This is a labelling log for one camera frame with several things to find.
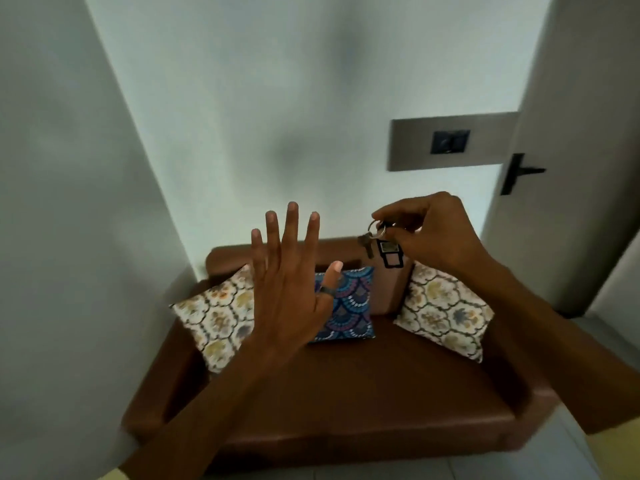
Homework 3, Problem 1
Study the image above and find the brown leather sofa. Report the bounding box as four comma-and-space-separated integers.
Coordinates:
121, 238, 561, 470

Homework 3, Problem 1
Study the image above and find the grey door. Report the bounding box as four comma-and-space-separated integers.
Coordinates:
480, 0, 640, 316

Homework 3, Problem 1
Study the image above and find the white floral cushion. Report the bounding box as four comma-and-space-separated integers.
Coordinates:
393, 261, 496, 364
169, 265, 257, 374

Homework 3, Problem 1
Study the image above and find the black door handle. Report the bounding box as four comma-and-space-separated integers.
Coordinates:
500, 153, 547, 196

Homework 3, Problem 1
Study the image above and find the person's right forearm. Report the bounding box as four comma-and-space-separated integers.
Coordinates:
462, 259, 640, 436

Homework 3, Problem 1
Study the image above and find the blue patterned cushion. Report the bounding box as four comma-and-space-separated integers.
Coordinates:
309, 266, 377, 344

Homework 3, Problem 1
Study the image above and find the black wall switch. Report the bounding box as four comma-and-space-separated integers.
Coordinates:
431, 130, 471, 155

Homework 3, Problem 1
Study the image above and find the person's right hand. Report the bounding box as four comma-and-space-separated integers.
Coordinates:
371, 191, 494, 280

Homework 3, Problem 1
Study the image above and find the person's left forearm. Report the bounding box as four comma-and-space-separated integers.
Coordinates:
117, 342, 306, 480

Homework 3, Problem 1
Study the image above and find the black key fob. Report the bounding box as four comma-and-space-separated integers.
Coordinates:
376, 222, 405, 270

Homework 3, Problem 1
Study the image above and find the grey switch plate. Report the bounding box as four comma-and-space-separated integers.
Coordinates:
387, 112, 519, 172

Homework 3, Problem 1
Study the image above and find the person's left hand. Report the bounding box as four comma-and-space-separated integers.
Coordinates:
250, 201, 345, 361

